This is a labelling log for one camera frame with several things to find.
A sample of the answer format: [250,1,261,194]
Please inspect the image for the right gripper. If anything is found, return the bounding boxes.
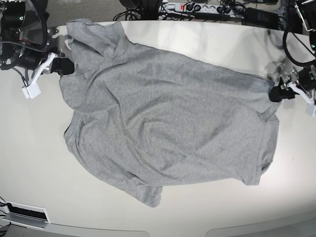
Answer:
[34,55,75,76]

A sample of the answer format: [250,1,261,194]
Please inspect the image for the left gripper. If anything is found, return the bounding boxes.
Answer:
[269,68,316,103]

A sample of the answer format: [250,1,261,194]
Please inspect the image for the grey t-shirt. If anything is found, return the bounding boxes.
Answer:
[59,19,279,207]

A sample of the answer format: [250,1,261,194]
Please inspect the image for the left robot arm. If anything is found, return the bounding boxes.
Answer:
[268,0,316,106]

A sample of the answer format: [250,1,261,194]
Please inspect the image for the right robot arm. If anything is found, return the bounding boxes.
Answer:
[0,0,75,76]

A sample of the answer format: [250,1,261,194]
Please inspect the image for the black power adapter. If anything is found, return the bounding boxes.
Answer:
[244,7,279,29]

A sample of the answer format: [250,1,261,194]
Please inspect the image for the white power strip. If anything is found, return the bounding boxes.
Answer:
[161,0,244,19]

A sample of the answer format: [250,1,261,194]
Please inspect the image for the tangled black cables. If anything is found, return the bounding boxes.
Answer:
[113,0,198,22]

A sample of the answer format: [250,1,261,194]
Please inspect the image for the grey cable tray slot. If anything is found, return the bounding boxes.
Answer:
[3,202,51,230]

